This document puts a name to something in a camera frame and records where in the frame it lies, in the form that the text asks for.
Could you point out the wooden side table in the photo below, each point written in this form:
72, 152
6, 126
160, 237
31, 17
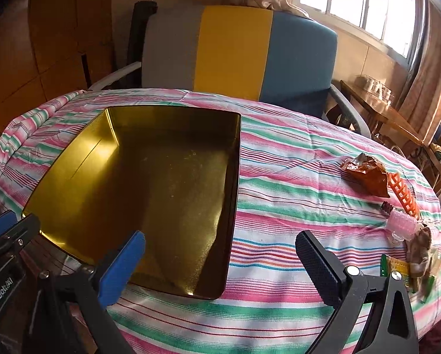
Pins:
393, 118

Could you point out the group of glass cups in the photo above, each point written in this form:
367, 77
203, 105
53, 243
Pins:
375, 88

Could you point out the wooden panel wardrobe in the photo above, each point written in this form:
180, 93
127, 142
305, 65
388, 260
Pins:
58, 25

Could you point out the orange plastic ladder frame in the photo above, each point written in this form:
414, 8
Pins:
396, 184

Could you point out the pink green striped cloth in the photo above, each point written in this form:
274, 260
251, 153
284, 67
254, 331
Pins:
298, 177

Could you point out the yellow label cracker packet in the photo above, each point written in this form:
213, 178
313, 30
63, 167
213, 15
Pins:
404, 265

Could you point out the grey yellow blue armchair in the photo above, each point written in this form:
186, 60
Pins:
235, 51

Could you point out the blue plastic basin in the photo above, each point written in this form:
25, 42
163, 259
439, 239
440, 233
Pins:
440, 131

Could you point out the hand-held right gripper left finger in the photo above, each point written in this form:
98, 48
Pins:
121, 265

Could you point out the dark brown building block bar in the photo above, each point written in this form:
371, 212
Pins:
387, 206

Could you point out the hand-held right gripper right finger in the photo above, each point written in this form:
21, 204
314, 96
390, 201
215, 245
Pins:
316, 261

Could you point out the pink hair roller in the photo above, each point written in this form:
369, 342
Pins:
401, 225

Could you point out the gold metal tin container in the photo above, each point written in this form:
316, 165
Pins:
150, 173

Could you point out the orange snack packet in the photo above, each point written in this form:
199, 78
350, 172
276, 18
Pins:
368, 177

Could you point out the green patterned cloth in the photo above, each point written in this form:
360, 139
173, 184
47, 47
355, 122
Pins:
439, 155

